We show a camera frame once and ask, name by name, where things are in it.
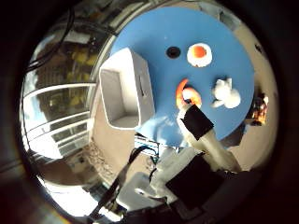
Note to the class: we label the blue striped table base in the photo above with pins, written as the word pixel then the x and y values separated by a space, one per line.
pixel 146 143

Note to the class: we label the orange shrimp toy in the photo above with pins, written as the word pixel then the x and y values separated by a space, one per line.
pixel 180 93

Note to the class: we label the fried egg toy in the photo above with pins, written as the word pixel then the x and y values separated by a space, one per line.
pixel 199 53

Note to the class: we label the white rectangular container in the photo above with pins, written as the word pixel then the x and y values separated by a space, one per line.
pixel 143 87

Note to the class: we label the pile of toys on floor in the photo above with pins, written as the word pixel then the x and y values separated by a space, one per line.
pixel 260 112

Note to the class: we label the white plush toy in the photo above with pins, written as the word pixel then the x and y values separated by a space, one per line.
pixel 229 96

